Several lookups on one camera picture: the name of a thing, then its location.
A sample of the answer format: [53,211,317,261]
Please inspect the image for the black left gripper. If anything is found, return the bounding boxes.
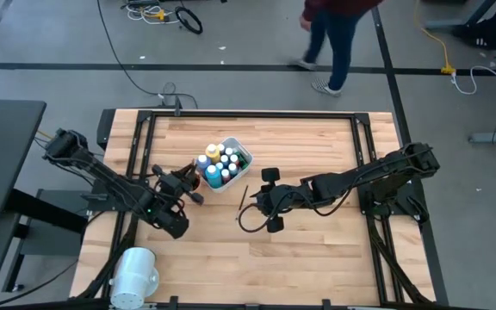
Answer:
[152,161,202,203]

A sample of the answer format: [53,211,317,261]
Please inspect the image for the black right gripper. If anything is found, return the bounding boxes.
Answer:
[250,182,314,218]

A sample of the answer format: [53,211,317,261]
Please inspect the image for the large teal paint bottle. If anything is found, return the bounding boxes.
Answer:
[204,164,224,189]

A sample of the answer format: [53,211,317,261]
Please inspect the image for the large yellow paint bottle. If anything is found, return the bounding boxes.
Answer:
[205,143,221,164]

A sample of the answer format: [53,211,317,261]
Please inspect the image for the white plastic caddy bin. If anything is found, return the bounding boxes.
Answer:
[194,136,255,194]

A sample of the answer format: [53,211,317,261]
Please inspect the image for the white cylindrical lamp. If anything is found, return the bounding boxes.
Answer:
[108,245,161,310]

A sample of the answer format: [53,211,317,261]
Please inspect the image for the grey side table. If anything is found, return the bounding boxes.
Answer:
[0,98,47,218]

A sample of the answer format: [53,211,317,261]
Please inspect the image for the grey desk leg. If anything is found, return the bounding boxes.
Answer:
[424,0,496,32]

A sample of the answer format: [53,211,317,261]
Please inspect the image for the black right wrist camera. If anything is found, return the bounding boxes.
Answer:
[261,167,281,183]

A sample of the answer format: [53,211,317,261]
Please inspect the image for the black aluminium table frame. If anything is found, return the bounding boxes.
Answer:
[71,108,438,310]

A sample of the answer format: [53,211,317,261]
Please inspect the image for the black coiled cable ring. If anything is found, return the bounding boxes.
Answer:
[174,5,204,36]

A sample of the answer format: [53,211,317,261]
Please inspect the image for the long black power cable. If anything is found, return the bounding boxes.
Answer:
[96,0,197,109]

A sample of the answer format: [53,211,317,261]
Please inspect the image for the white cable bundle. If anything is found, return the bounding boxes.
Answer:
[121,0,181,26]

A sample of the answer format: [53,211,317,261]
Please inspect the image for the yellow extension cable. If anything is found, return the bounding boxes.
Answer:
[413,0,456,75]

